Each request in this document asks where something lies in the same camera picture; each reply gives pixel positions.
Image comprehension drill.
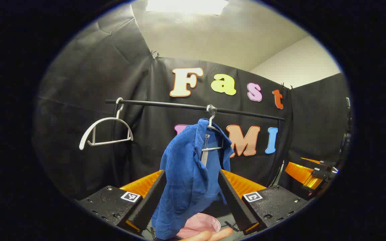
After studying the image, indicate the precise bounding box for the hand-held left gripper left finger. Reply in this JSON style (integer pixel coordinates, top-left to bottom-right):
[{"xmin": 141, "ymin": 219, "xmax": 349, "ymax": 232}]
[{"xmin": 76, "ymin": 169, "xmax": 168, "ymax": 235}]

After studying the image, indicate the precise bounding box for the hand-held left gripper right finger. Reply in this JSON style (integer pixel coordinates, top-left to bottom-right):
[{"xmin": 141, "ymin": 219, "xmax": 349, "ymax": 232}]
[{"xmin": 218, "ymin": 169, "xmax": 310, "ymax": 235}]

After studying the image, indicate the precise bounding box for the blue corduroy shirt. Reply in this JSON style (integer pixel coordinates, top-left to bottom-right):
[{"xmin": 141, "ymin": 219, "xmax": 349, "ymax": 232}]
[{"xmin": 151, "ymin": 118, "xmax": 235, "ymax": 240}]

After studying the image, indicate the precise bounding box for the white plastic hanger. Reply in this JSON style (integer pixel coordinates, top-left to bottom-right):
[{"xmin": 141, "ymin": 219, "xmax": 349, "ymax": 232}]
[
  {"xmin": 79, "ymin": 97, "xmax": 134, "ymax": 151},
  {"xmin": 201, "ymin": 105, "xmax": 226, "ymax": 153}
]

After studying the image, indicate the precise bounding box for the ceiling light panel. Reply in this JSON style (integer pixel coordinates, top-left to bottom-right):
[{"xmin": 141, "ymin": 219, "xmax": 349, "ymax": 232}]
[{"xmin": 145, "ymin": 0, "xmax": 230, "ymax": 16}]

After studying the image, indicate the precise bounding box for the black clothes rail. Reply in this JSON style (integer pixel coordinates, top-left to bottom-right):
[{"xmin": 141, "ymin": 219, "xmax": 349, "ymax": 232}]
[{"xmin": 105, "ymin": 98, "xmax": 286, "ymax": 122}]

